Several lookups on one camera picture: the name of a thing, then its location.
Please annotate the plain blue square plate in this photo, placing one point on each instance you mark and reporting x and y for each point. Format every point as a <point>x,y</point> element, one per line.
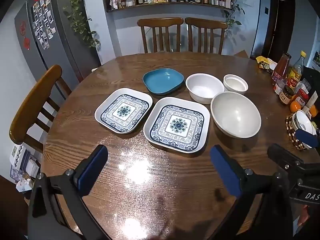
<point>162,80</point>

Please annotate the yellow-capped clear bottle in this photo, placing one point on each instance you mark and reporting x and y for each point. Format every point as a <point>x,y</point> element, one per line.
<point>296,72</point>

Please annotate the blue patterned square plate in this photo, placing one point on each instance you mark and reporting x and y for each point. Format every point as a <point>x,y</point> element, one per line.
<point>123,113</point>
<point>177,125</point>

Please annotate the large white bowl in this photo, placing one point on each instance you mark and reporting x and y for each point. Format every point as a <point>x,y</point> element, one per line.
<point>235,116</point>

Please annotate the medium white bowl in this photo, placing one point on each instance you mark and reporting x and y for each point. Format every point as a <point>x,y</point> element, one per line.
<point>203,88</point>

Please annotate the cluster of fridge magnets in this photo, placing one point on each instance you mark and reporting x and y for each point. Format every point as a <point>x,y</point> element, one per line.
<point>42,22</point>

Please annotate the red-lidded jar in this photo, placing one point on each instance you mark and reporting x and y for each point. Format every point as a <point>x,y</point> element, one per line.
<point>302,97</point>

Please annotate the dark-lidded sauce jar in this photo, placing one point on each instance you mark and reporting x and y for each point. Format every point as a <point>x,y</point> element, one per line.
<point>286,96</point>

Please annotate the grey refrigerator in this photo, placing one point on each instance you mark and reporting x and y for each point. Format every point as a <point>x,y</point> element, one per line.
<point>65,45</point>

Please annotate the red sauce bottle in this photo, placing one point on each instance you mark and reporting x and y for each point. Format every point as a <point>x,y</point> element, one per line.
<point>281,68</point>

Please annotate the wooden chair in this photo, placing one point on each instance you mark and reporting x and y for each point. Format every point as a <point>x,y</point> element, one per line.
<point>206,23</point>
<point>35,100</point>
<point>160,22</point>

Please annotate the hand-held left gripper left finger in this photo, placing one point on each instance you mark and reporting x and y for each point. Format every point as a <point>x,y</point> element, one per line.
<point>92,170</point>

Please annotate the orange fruit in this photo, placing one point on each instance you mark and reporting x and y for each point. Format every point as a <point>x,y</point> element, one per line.
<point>295,106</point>
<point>312,110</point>

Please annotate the trailing green plant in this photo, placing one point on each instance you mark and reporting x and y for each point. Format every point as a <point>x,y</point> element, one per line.
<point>77,17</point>

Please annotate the small-leaved hanging plant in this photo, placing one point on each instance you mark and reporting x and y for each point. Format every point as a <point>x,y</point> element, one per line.
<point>233,12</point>

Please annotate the small white ribbed bowl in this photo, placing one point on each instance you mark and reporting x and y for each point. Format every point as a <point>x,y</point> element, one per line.
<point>235,83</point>

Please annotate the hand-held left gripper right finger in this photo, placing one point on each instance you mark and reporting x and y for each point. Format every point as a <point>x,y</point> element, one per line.
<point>225,170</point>

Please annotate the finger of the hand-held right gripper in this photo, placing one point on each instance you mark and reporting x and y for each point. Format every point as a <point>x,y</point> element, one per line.
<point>306,138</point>
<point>282,156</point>

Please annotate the dark wooden door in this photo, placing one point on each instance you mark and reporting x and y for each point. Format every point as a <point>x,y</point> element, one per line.
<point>280,30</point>

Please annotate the pile of boxes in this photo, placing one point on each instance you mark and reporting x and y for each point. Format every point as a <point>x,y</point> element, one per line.
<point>23,166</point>

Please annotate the white bowl with print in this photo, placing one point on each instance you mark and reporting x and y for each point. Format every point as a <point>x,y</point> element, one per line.
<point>303,122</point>

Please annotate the yellow snack packet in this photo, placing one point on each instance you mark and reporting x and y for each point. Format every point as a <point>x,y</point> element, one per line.
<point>266,63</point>

